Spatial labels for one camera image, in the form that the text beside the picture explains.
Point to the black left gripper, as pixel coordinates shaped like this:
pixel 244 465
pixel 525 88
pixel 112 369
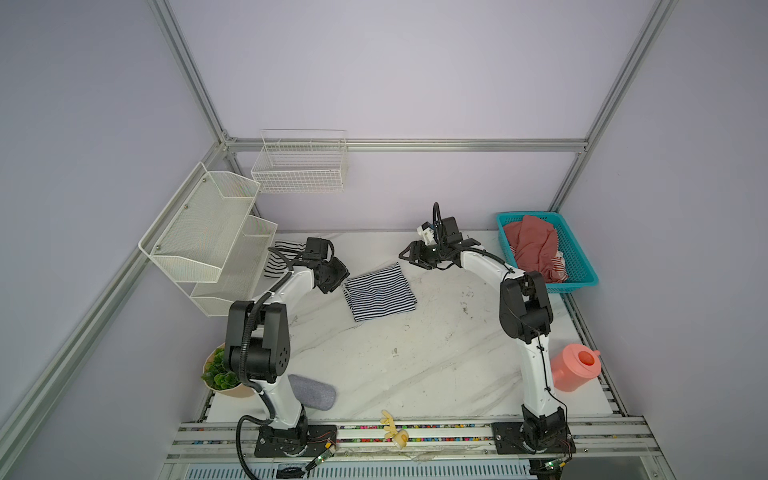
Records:
pixel 341 273

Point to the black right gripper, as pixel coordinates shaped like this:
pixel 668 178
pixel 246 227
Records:
pixel 413 254

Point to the black white striped tank top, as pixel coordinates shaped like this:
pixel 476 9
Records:
pixel 279 258

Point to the navy striped tank top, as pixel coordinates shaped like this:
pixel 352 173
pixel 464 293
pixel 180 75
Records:
pixel 378 294

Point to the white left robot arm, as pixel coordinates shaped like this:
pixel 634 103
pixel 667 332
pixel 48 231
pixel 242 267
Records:
pixel 257 345

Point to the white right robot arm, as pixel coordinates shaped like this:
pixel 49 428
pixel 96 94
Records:
pixel 525 313

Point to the red tank top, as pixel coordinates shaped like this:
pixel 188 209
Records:
pixel 534 243

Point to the grey felt pouch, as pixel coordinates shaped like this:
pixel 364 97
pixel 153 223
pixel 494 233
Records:
pixel 312 393

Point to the white mesh two-tier shelf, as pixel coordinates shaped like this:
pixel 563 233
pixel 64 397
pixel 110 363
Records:
pixel 209 241

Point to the red white striped garment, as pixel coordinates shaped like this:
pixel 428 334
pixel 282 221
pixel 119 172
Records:
pixel 559 272

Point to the potted green plant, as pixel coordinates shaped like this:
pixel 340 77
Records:
pixel 220 380

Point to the teal plastic basket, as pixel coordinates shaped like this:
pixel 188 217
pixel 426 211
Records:
pixel 580 272

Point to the yellow banana toy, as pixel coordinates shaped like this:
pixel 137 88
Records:
pixel 399 437

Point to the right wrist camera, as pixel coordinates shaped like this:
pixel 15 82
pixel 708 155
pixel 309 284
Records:
pixel 427 234

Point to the white wire wall basket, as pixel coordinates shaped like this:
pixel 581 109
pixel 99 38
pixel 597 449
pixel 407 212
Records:
pixel 301 161

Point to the aluminium frame rail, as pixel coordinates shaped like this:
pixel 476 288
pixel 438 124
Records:
pixel 417 145

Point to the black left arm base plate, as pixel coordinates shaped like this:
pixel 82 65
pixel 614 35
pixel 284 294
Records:
pixel 304 440

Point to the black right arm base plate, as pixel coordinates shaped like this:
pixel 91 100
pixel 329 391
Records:
pixel 534 436

